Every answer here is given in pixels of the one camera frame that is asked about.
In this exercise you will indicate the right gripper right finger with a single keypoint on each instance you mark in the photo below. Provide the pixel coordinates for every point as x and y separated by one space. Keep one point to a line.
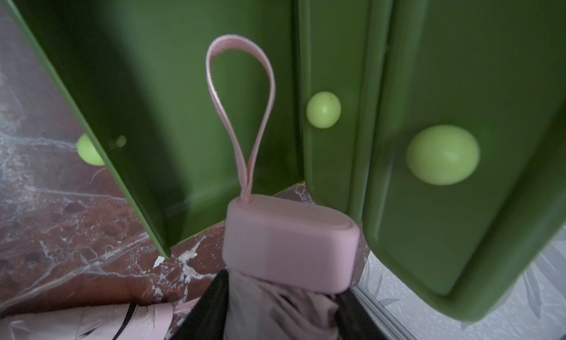
353 321

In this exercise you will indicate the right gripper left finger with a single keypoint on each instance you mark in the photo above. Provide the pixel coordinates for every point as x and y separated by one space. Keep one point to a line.
208 318

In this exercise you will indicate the green pink drawer cabinet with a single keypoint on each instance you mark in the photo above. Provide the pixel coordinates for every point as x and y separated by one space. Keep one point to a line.
437 125

